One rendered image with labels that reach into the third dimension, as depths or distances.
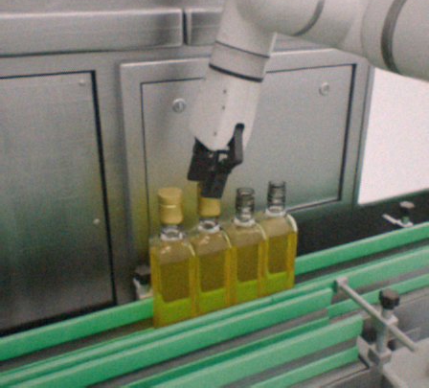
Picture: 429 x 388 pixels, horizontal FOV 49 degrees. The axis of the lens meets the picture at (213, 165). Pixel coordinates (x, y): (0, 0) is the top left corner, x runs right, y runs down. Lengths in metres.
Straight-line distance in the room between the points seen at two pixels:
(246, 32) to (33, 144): 0.36
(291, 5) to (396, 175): 0.64
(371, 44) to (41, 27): 0.44
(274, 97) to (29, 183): 0.43
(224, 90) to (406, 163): 0.59
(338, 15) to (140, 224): 0.46
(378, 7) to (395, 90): 0.58
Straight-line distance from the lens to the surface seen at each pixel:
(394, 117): 1.02
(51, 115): 0.75
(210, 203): 0.67
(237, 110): 0.59
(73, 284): 0.88
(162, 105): 0.75
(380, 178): 1.05
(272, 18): 0.52
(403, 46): 0.41
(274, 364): 0.72
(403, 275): 0.96
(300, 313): 0.80
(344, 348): 0.79
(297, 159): 0.90
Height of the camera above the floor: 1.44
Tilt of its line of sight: 22 degrees down
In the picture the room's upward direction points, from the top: straight up
